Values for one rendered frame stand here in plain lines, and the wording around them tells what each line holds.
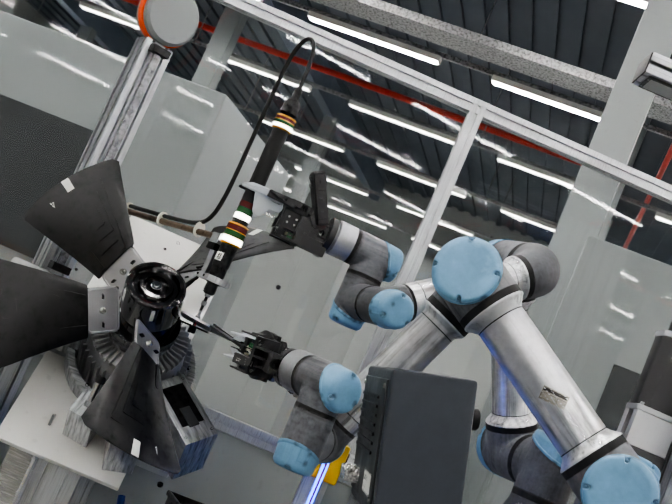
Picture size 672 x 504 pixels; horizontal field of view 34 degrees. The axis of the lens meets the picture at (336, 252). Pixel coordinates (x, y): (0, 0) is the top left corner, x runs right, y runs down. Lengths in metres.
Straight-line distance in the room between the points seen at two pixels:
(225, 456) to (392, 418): 1.56
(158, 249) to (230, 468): 0.65
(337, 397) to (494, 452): 0.74
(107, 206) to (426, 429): 1.11
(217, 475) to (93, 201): 0.92
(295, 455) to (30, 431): 0.62
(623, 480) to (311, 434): 0.50
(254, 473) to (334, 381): 1.12
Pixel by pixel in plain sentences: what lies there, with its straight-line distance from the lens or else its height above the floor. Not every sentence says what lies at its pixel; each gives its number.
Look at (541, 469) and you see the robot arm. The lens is 2.37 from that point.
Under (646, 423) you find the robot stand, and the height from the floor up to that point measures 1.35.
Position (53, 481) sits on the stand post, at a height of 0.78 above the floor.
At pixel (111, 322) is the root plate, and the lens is 2.16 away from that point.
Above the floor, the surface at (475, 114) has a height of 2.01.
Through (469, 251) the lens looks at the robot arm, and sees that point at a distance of 1.79.
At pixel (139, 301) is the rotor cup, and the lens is 2.10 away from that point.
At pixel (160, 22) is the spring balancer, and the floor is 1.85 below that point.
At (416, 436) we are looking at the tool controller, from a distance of 1.36.
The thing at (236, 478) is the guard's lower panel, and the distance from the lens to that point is 2.90.
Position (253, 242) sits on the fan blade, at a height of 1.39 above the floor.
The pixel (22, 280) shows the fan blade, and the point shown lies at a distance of 2.11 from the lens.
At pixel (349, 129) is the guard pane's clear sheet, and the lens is 2.96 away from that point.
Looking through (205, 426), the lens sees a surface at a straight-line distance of 2.15.
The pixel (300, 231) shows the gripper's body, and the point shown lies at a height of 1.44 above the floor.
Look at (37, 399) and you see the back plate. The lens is 2.28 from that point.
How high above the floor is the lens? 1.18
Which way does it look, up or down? 7 degrees up
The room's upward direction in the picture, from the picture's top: 23 degrees clockwise
